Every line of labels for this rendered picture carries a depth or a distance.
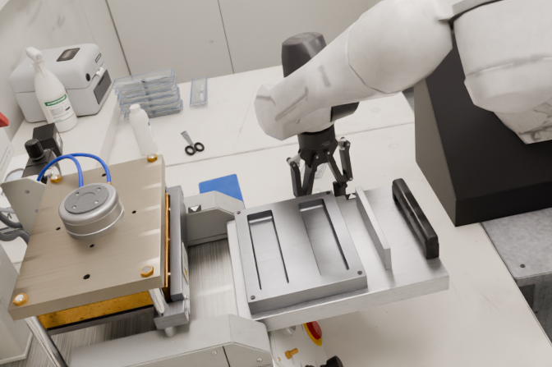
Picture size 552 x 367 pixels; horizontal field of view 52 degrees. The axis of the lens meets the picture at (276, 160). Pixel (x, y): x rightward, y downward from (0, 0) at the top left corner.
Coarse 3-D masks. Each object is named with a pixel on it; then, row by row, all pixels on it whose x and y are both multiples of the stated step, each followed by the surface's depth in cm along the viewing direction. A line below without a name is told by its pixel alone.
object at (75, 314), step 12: (168, 204) 87; (168, 216) 85; (168, 228) 83; (168, 240) 81; (168, 252) 78; (168, 264) 76; (168, 276) 75; (168, 288) 73; (108, 300) 72; (120, 300) 72; (132, 300) 72; (144, 300) 73; (168, 300) 74; (60, 312) 72; (72, 312) 72; (84, 312) 72; (96, 312) 72; (108, 312) 73; (120, 312) 74; (132, 312) 74; (144, 312) 74; (48, 324) 72; (60, 324) 73; (72, 324) 73; (84, 324) 73; (96, 324) 74
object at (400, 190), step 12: (396, 180) 90; (396, 192) 89; (408, 192) 87; (408, 204) 85; (408, 216) 85; (420, 216) 83; (420, 228) 81; (432, 228) 80; (432, 240) 79; (432, 252) 80
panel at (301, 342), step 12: (300, 324) 93; (276, 336) 81; (300, 336) 90; (312, 336) 94; (276, 348) 79; (288, 348) 82; (300, 348) 86; (312, 348) 91; (324, 348) 97; (276, 360) 76; (288, 360) 80; (300, 360) 84; (312, 360) 88; (324, 360) 93
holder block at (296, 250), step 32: (320, 192) 93; (256, 224) 91; (288, 224) 88; (320, 224) 89; (256, 256) 85; (288, 256) 82; (320, 256) 83; (352, 256) 80; (256, 288) 78; (288, 288) 77; (320, 288) 77; (352, 288) 78
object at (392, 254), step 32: (384, 192) 95; (352, 224) 89; (384, 224) 88; (384, 256) 79; (416, 256) 82; (384, 288) 78; (416, 288) 78; (448, 288) 80; (256, 320) 77; (288, 320) 78
